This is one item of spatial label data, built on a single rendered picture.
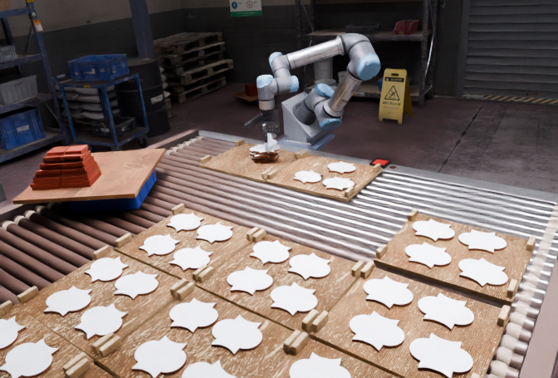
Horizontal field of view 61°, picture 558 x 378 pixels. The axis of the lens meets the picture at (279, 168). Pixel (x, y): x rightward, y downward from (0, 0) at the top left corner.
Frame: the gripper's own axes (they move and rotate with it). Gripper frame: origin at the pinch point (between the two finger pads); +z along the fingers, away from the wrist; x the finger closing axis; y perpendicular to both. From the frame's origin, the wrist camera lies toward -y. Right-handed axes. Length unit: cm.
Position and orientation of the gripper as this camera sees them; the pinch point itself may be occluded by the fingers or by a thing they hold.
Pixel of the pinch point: (266, 148)
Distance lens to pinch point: 233.8
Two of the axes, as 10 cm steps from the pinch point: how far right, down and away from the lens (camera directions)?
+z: 0.8, 9.2, 3.9
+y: 10.0, -0.8, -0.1
